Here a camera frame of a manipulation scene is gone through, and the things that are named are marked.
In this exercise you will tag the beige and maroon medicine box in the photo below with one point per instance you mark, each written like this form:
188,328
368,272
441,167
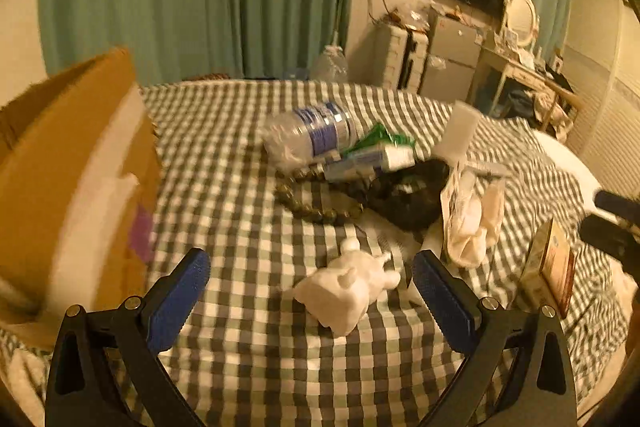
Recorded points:
547,267

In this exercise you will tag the clear bag with white items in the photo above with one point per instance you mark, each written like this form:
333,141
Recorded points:
472,217

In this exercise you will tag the checkered blanket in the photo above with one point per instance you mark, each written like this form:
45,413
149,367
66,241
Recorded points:
250,187

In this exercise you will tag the crushed water bottle blue label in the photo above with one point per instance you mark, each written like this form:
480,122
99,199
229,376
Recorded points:
310,129

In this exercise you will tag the cream dressing table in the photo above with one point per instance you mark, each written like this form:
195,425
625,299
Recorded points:
530,77

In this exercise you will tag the white oval mirror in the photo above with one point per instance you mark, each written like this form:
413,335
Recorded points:
522,19

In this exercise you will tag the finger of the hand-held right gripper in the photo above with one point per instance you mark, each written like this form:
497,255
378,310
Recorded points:
617,202
610,237

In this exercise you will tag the white small box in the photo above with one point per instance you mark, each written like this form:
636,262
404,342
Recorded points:
457,132

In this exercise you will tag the clear plastic bag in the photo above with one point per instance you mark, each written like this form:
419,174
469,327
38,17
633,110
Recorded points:
415,14

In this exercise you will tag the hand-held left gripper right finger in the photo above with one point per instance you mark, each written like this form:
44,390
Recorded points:
445,307

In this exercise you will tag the white suitcase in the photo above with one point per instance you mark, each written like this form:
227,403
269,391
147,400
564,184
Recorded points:
400,57

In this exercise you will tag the green snack packet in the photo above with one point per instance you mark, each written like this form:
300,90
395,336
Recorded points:
382,138

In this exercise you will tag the silver fridge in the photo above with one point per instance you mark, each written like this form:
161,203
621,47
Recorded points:
452,52

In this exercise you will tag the white toy figure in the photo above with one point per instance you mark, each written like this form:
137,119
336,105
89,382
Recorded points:
345,292

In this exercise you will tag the black cloth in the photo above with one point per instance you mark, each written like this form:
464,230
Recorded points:
405,197

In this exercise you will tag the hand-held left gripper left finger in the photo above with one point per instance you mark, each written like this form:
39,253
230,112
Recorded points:
180,302

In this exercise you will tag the white toothpaste tube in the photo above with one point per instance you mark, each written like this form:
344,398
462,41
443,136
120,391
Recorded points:
365,163

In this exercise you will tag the white wardrobe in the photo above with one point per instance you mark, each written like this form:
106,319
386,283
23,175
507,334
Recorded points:
612,97

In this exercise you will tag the large clear water jug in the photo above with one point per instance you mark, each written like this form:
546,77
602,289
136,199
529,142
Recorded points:
330,64

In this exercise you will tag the brown cardboard box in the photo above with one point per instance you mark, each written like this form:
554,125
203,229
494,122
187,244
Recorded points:
50,157

